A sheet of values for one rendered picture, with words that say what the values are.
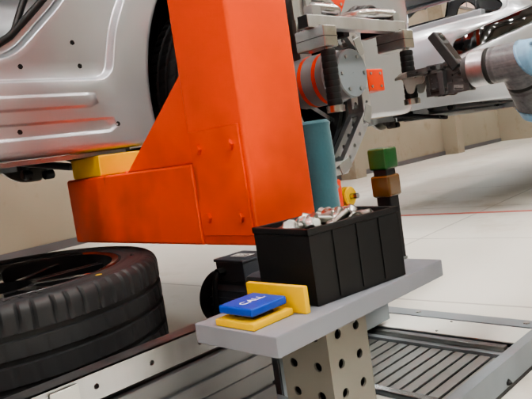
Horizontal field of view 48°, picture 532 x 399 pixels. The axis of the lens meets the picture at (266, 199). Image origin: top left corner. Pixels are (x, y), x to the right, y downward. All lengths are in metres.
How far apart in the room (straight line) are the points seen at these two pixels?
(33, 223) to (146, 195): 4.82
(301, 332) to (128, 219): 0.67
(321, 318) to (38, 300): 0.47
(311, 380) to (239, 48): 0.57
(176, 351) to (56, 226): 5.19
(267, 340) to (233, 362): 0.36
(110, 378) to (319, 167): 0.77
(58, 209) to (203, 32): 5.20
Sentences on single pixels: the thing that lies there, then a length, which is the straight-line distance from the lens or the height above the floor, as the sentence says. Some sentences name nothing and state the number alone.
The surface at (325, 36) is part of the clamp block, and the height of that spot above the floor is 0.92.
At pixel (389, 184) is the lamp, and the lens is 1.10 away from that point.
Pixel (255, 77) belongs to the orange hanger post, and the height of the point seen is 0.82.
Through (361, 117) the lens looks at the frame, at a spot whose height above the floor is 0.74.
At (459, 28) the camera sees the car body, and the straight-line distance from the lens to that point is 4.14.
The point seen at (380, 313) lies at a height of 0.12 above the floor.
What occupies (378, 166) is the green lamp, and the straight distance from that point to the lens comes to 1.11.
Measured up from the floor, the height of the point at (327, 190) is 0.56.
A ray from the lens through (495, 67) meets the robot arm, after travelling 1.57.
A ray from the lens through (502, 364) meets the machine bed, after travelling 1.65.
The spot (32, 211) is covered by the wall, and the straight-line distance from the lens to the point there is 6.11.
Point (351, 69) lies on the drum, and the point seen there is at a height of 0.86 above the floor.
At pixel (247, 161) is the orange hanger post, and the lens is 1.06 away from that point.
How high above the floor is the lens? 0.69
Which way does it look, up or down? 5 degrees down
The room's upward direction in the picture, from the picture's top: 8 degrees counter-clockwise
